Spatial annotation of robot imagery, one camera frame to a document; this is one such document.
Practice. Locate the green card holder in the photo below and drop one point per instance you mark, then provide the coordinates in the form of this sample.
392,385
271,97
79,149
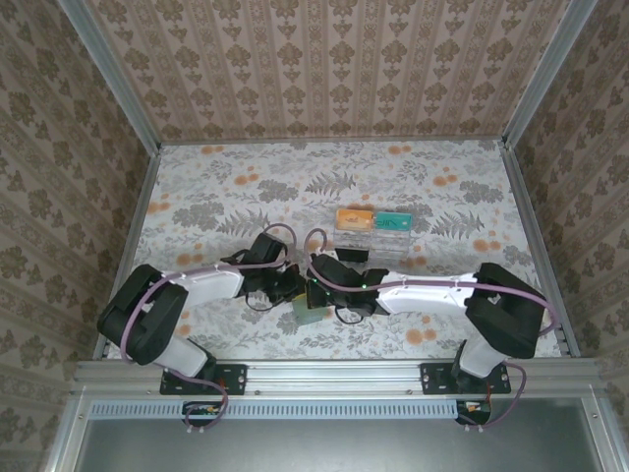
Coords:
310,317

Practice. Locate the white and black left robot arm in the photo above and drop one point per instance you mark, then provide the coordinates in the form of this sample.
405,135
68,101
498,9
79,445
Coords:
206,290

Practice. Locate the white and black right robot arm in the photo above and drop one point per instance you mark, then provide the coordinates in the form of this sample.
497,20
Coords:
422,299

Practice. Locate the clear acrylic card box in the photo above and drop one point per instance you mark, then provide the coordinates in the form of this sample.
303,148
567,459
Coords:
388,246

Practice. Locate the orange card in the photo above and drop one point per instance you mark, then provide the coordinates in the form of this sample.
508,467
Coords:
355,220

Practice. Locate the teal VIP card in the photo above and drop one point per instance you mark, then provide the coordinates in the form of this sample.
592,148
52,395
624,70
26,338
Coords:
394,222

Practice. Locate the grey metal panel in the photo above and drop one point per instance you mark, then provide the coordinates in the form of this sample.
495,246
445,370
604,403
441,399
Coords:
334,447

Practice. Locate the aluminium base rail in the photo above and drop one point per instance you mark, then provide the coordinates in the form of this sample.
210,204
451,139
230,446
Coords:
334,376

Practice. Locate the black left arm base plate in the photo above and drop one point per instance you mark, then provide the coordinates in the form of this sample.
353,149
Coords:
236,378

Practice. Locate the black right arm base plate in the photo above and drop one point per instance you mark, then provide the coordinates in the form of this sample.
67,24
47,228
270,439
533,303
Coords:
432,378

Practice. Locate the aluminium table side rail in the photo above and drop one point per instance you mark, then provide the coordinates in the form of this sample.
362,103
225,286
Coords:
538,236
140,221

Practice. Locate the aluminium table end rail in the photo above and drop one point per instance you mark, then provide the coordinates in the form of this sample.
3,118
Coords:
334,141

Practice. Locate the aluminium frame post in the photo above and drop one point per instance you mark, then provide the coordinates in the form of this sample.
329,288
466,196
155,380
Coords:
545,74
110,74

